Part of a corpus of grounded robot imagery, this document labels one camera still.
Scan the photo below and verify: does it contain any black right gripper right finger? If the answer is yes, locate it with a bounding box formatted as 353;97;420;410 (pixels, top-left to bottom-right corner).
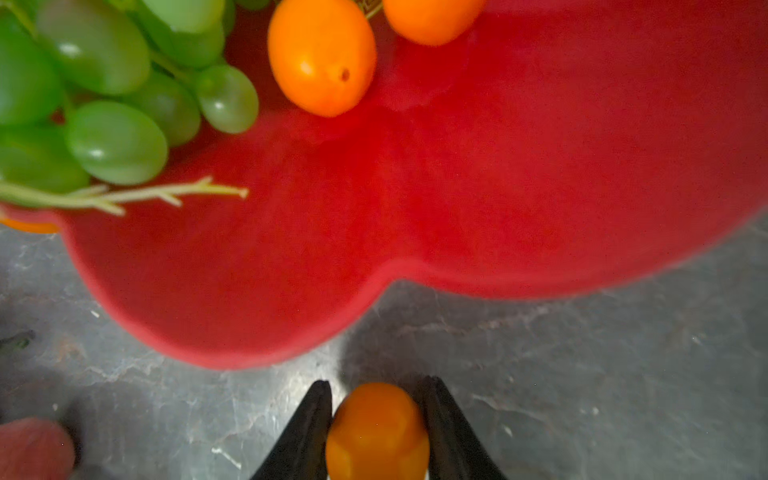
419;376;505;480

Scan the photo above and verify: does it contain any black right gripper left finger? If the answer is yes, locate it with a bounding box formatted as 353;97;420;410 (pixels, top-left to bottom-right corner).
251;380;332;480

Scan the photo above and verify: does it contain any orange fake fruit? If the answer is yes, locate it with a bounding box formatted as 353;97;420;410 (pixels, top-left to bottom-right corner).
1;218;59;235
382;0;486;46
325;382;430;480
267;0;377;117

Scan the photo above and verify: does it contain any red flower-shaped fruit bowl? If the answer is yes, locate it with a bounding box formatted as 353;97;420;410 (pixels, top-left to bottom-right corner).
0;0;768;371

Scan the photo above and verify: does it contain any green fake grape bunch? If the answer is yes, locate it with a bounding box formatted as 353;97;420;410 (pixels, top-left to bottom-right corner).
1;1;259;215

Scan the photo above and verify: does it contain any fake peach near bowl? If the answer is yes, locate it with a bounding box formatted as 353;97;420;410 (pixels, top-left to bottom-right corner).
1;418;76;479

